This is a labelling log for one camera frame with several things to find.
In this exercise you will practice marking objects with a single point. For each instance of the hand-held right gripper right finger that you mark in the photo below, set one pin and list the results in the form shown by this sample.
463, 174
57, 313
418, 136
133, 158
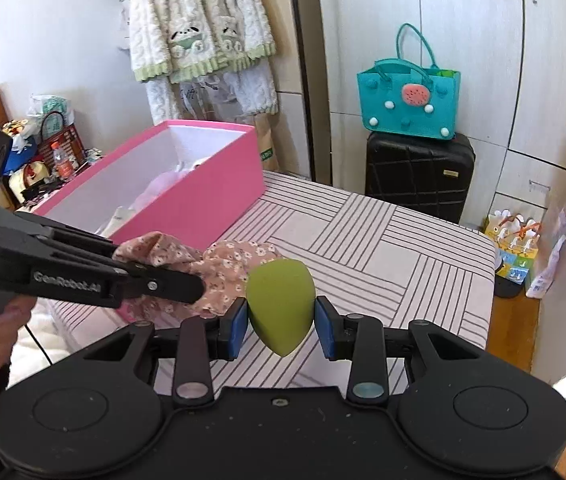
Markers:
325, 330

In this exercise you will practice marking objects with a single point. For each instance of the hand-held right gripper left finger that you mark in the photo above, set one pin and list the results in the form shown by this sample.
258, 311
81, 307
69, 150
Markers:
238, 330

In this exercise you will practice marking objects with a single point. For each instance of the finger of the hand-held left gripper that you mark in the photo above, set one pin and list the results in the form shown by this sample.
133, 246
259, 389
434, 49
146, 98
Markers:
73, 235
88, 275

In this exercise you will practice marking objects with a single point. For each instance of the green makeup sponge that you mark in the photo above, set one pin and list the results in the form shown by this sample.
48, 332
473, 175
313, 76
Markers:
280, 305

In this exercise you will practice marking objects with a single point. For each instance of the floral pink cloth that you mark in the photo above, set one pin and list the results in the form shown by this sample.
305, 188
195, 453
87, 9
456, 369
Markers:
223, 270

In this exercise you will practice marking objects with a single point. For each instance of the pink cardboard box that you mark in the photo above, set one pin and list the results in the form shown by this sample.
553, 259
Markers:
203, 195

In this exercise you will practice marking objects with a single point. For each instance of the red white toy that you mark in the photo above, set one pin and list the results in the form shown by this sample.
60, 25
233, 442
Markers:
30, 172

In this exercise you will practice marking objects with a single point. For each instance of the plastic bottle with orange label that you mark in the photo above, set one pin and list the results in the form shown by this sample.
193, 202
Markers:
63, 162

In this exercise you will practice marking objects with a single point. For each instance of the plaid handbag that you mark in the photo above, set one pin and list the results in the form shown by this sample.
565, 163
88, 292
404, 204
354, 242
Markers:
75, 142

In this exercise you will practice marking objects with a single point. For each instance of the striped pink tablecloth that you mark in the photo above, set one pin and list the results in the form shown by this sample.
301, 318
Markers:
388, 260

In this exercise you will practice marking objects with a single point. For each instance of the green white plastic bag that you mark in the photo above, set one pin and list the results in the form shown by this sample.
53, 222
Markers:
53, 105

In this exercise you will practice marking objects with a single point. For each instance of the black hard suitcase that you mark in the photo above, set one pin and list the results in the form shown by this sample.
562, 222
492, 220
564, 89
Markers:
413, 180

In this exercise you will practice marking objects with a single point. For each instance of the brown paper bag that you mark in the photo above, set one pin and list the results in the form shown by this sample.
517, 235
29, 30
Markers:
265, 145

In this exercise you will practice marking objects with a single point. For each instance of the dark shoe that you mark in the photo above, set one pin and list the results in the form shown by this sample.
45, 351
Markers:
508, 287

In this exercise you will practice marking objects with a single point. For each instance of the colourful cartoon gift bag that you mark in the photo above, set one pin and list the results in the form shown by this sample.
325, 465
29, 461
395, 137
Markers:
513, 260

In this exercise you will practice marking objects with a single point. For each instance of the teal felt tote bag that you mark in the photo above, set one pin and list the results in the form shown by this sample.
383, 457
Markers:
393, 110

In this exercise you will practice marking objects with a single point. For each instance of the white printed plastic bag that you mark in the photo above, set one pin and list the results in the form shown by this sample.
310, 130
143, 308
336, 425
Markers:
548, 270

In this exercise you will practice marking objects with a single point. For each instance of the white fleece pajama pants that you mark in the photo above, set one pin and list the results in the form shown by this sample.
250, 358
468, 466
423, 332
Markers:
258, 90

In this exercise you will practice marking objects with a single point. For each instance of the hanging knitted cardigan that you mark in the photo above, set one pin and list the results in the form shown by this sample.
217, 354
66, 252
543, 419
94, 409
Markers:
203, 0

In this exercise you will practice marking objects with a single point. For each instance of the light grey wardrobe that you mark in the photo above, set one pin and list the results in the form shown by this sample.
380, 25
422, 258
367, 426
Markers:
488, 60

